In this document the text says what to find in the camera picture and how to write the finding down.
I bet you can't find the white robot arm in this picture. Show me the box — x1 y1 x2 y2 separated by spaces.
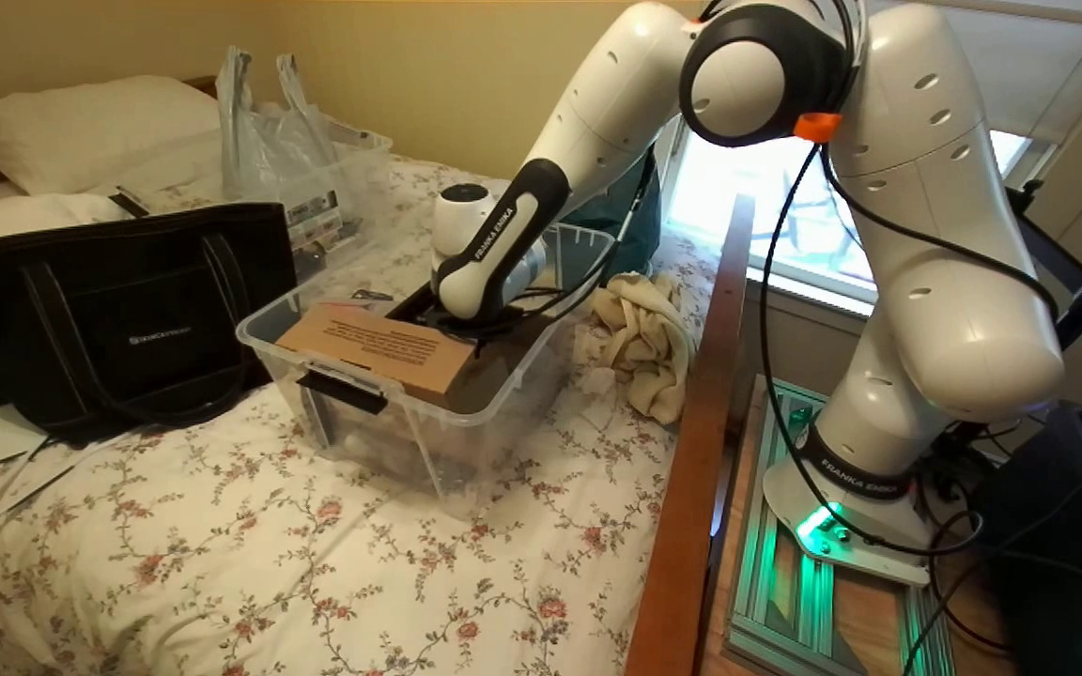
435 0 1062 585

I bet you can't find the teal wooden robot base board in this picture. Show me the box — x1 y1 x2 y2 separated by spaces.
715 379 960 676

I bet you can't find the brown cardboard box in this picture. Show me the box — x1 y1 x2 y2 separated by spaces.
281 299 474 394

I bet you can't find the clear plastic storage box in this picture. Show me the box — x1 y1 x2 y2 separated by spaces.
237 223 614 494

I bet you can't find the crumpled cream cloth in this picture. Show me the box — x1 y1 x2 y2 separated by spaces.
570 272 692 423

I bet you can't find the teal plastic basket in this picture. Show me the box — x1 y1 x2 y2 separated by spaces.
563 154 661 273

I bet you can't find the wooden bed footboard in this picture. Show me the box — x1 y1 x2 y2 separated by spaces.
624 194 755 676

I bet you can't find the white plastic shopping bag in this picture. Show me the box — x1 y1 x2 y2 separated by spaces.
213 44 404 283

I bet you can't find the floral bed sheet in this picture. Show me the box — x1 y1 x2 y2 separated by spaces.
0 151 724 676

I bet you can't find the black tote bag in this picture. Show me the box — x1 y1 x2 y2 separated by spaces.
0 201 298 448

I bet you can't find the white pillow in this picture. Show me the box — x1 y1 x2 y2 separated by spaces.
0 76 218 190

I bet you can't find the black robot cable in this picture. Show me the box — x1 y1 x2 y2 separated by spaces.
755 134 1082 676

